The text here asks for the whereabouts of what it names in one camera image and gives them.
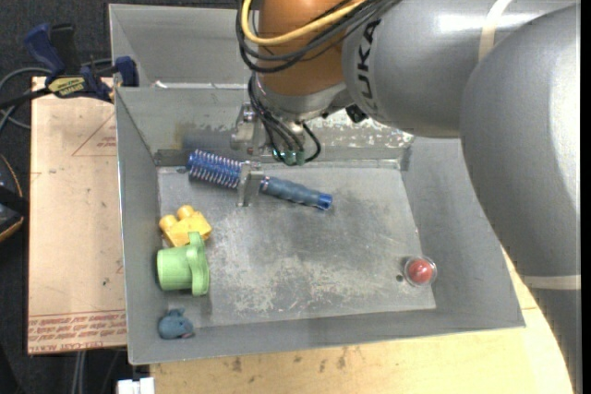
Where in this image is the green plastic cup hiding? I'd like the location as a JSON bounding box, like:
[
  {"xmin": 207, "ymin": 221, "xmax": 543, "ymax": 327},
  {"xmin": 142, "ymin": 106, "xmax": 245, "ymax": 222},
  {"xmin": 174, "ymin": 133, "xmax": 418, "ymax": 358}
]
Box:
[{"xmin": 155, "ymin": 231, "xmax": 211, "ymax": 297}]

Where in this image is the red ball in clear dome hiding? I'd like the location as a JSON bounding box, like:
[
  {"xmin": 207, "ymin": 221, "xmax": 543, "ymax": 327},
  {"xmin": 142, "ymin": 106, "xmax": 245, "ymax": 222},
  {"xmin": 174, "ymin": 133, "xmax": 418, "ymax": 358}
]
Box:
[{"xmin": 403, "ymin": 255, "xmax": 439, "ymax": 289}]

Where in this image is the blue-grey toy mouse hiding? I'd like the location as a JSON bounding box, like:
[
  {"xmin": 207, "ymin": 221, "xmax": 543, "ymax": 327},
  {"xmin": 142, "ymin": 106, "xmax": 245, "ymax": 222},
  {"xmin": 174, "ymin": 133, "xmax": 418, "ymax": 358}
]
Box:
[{"xmin": 157, "ymin": 307, "xmax": 196, "ymax": 340}]

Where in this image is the blue hairbrush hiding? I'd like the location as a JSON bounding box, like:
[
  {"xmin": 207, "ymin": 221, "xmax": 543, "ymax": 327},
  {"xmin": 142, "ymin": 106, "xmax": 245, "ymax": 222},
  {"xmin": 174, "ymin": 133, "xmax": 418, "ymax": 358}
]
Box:
[{"xmin": 186, "ymin": 149, "xmax": 334, "ymax": 212}]

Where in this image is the grey metal bin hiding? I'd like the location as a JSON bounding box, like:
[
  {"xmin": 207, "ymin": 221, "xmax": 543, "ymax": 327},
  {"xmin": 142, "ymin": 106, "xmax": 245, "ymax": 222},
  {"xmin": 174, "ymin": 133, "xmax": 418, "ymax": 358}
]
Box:
[{"xmin": 108, "ymin": 3, "xmax": 526, "ymax": 366}]

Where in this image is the black cylinder on white bracket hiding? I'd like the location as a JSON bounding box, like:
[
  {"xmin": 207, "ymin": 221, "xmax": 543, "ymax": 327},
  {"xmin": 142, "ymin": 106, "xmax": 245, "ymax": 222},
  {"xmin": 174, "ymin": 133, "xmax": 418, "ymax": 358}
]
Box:
[{"xmin": 344, "ymin": 103, "xmax": 371, "ymax": 125}]

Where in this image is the yellow toy building block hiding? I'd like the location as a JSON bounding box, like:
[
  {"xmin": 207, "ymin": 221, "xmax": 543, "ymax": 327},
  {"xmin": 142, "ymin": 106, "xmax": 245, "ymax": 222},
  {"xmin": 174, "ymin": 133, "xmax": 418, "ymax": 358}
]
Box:
[{"xmin": 158, "ymin": 204, "xmax": 213, "ymax": 248}]

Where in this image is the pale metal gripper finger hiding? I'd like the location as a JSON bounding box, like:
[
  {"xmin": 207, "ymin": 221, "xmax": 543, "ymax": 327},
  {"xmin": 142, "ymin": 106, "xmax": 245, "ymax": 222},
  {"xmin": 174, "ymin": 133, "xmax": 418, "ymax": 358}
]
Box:
[{"xmin": 236, "ymin": 169, "xmax": 266, "ymax": 207}]

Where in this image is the brown cardboard board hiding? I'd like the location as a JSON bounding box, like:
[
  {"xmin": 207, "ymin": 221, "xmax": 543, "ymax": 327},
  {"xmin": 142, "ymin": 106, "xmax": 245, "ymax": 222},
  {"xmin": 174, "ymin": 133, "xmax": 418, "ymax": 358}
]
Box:
[{"xmin": 27, "ymin": 76, "xmax": 128, "ymax": 356}]

